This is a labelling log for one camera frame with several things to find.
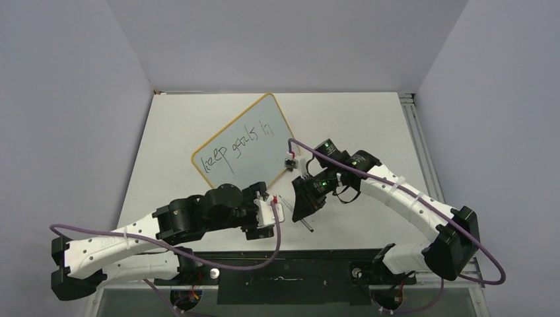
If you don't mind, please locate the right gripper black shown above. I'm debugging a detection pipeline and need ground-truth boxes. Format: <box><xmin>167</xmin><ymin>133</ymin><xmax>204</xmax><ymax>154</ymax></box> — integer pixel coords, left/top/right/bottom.
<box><xmin>292</xmin><ymin>166</ymin><xmax>339</xmax><ymax>222</ymax></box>

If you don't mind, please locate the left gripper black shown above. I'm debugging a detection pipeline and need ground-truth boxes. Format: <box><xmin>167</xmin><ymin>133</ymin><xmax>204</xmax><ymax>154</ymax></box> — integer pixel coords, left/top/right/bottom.
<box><xmin>205</xmin><ymin>184</ymin><xmax>273</xmax><ymax>236</ymax></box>

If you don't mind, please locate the black white marker pen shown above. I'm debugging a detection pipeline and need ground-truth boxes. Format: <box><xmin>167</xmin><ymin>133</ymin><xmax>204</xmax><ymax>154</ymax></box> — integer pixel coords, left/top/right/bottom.
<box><xmin>278</xmin><ymin>195</ymin><xmax>314</xmax><ymax>234</ymax></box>

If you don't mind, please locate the yellow framed whiteboard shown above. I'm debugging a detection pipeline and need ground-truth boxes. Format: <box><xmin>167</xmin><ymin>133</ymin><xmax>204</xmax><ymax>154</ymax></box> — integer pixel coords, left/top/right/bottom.
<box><xmin>191</xmin><ymin>93</ymin><xmax>294</xmax><ymax>188</ymax></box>

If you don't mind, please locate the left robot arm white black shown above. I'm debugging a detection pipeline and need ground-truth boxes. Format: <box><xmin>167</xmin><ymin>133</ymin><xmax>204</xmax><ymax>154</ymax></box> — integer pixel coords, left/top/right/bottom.
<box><xmin>50</xmin><ymin>182</ymin><xmax>285</xmax><ymax>301</ymax></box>

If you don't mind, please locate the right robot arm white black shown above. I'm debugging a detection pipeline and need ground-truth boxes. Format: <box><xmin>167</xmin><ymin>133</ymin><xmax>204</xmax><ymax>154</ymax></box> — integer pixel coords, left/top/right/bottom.
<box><xmin>285</xmin><ymin>139</ymin><xmax>479</xmax><ymax>283</ymax></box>

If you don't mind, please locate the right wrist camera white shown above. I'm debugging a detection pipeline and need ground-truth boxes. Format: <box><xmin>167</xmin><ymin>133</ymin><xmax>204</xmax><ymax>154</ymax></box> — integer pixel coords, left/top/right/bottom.
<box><xmin>284</xmin><ymin>151</ymin><xmax>308</xmax><ymax>174</ymax></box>

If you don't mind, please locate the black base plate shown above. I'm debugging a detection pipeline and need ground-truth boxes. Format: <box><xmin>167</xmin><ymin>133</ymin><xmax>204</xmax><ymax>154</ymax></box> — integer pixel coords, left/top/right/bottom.
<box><xmin>155</xmin><ymin>248</ymin><xmax>420</xmax><ymax>306</ymax></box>

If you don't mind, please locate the aluminium frame rail right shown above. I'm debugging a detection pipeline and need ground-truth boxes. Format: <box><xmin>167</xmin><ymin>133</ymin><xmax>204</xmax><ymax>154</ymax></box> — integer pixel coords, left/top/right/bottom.
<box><xmin>398</xmin><ymin>93</ymin><xmax>445</xmax><ymax>202</ymax></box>

